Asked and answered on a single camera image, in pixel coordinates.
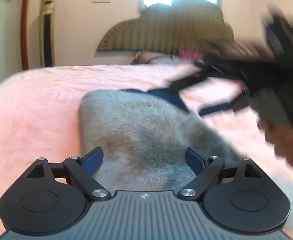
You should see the navy blue knit garment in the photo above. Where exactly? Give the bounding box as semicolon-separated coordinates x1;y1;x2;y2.
120;89;150;94

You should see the gold tower air conditioner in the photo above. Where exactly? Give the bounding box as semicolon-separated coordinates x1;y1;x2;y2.
39;0;55;68

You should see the olive upholstered headboard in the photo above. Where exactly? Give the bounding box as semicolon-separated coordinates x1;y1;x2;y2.
97;0;234;54

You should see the grey knit garment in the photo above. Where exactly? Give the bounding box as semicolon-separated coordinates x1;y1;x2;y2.
79;90;242;192

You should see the magenta cloth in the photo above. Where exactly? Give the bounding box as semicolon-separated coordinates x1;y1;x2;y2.
179;50;204;61

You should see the person's right hand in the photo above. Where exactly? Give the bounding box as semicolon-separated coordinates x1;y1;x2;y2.
258;80;293;168

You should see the brown wooden door frame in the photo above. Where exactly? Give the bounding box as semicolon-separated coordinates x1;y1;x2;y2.
19;0;29;71

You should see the pink bed sheet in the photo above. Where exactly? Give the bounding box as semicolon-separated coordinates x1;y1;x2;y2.
0;65;293;237

